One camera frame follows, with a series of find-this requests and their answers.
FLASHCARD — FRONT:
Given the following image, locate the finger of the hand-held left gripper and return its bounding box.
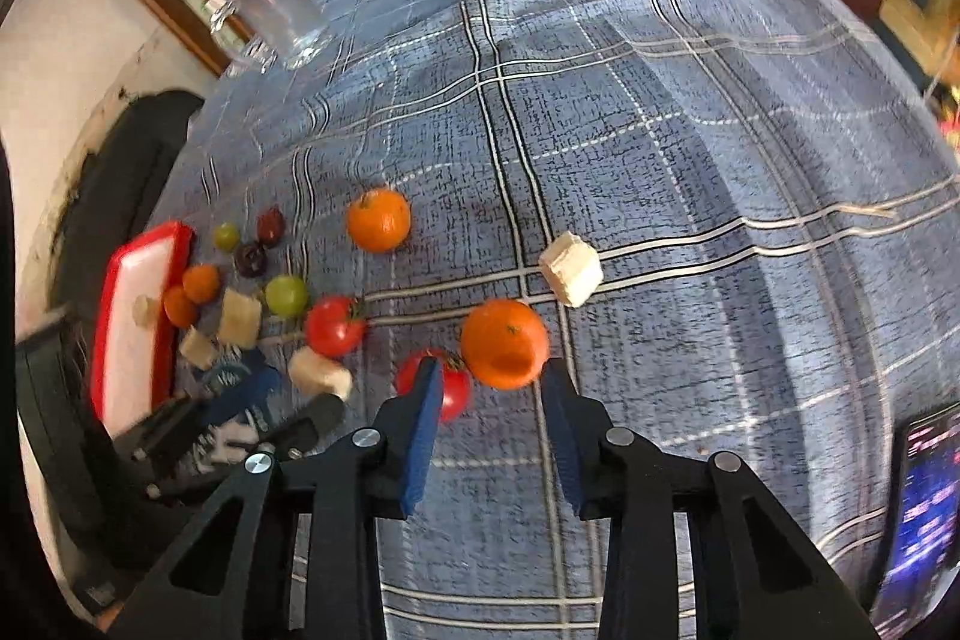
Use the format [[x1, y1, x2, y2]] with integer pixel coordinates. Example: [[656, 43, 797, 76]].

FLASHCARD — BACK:
[[266, 394, 347, 462], [132, 396, 215, 462]]

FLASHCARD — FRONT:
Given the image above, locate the red tomato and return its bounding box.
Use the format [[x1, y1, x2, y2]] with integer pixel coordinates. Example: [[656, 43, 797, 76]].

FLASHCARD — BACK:
[[304, 295, 368, 357], [395, 349, 473, 423]]

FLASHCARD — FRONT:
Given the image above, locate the black smartphone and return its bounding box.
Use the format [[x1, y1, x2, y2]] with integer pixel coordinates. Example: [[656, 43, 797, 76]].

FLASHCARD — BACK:
[[870, 401, 960, 637]]

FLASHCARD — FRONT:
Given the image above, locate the large orange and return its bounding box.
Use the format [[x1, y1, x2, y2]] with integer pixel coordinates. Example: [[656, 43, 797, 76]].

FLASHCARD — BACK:
[[460, 299, 551, 390], [346, 188, 413, 254]]

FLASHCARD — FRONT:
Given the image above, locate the glass mug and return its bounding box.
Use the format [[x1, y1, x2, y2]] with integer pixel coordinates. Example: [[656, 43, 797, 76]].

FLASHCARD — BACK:
[[206, 0, 332, 73]]

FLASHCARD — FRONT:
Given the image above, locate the black sofa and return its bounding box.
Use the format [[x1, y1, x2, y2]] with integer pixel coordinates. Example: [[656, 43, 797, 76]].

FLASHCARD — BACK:
[[19, 89, 207, 536]]

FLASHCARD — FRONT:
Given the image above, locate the blue plaid blanket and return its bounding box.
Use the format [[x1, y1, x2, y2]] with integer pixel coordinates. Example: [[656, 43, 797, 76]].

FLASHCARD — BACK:
[[127, 0, 960, 640]]

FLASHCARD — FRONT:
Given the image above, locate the dark purple plum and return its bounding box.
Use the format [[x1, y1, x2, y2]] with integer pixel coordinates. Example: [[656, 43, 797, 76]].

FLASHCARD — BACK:
[[233, 241, 268, 277]]

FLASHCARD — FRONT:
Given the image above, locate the small orange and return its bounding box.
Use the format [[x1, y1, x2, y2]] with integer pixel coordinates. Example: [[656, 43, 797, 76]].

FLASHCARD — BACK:
[[163, 285, 200, 327], [183, 263, 222, 304]]

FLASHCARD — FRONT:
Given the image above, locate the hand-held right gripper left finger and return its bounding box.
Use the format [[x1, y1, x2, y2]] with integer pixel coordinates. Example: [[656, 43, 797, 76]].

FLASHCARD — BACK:
[[112, 356, 445, 640]]

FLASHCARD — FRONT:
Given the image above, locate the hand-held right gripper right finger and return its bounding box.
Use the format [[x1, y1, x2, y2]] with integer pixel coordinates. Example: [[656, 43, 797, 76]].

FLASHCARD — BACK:
[[541, 358, 880, 640]]

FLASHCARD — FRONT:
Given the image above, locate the large green grape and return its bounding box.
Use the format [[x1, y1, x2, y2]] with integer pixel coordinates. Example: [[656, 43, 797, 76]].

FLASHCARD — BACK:
[[264, 274, 310, 319]]

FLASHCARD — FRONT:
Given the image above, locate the red plastic tray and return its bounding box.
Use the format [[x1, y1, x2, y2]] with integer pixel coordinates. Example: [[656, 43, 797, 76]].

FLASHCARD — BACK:
[[90, 220, 197, 435]]

